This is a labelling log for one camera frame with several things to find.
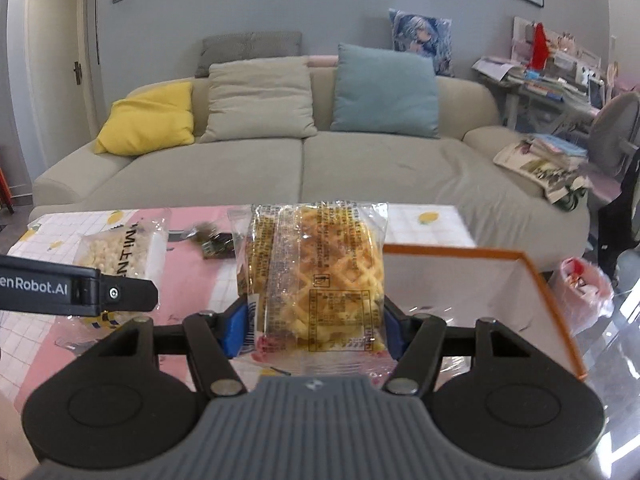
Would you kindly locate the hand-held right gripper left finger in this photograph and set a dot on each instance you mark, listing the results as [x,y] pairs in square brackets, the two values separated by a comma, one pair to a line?
[234,330]

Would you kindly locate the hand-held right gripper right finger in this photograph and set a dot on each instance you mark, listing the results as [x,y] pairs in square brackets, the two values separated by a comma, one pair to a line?
[392,332]

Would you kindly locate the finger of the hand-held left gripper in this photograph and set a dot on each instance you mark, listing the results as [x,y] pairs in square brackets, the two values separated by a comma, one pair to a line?
[125,292]

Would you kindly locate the clear popcorn packet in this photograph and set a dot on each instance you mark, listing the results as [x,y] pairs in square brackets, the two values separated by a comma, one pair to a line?
[120,252]

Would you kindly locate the white box with orange edge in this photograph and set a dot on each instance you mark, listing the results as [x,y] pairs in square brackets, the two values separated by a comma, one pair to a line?
[465,280]

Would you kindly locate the clear waffle packet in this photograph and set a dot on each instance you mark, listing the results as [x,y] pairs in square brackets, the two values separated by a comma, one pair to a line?
[320,280]

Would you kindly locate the pink printed tablecloth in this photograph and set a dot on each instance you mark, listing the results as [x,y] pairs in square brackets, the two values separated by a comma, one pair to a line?
[30,340]

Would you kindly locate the dark green snack packet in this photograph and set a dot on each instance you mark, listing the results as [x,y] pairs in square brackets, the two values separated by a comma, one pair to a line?
[219,245]

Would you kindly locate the red stool legs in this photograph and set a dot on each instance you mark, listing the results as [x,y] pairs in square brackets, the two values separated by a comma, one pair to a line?
[5,187]

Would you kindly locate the beige sofa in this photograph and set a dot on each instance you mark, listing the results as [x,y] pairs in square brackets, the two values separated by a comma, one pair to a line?
[350,170]

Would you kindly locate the yellow pillow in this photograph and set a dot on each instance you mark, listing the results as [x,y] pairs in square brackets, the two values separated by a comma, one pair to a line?
[145,120]

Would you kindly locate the red and white plastic bag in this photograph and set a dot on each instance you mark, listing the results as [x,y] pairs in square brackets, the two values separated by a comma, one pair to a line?
[585,295]

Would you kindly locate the white door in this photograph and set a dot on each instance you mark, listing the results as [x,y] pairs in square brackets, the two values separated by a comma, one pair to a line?
[55,70]

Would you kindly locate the pile of magazines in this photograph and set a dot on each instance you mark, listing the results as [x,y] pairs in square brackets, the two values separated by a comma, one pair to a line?
[542,165]

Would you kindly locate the beige pillow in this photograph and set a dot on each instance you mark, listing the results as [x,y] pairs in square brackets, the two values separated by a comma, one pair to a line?
[260,100]

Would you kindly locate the light blue pillow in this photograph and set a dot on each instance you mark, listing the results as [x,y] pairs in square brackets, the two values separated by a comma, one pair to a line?
[385,90]

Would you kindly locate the black chair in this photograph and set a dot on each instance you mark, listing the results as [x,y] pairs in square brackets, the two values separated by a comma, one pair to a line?
[620,220]

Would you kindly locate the grey pillow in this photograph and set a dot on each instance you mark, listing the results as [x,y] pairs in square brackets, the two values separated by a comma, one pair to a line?
[245,47]

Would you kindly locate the blue printed figure pillow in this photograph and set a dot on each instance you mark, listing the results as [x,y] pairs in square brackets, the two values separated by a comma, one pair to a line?
[422,40]

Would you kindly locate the cluttered desk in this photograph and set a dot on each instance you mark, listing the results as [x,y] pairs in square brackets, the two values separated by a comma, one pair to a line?
[550,82]

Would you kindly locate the white standing fan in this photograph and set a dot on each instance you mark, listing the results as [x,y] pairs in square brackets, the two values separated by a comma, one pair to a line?
[612,135]

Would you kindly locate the red ornament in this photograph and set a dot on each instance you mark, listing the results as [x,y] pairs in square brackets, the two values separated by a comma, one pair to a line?
[541,45]

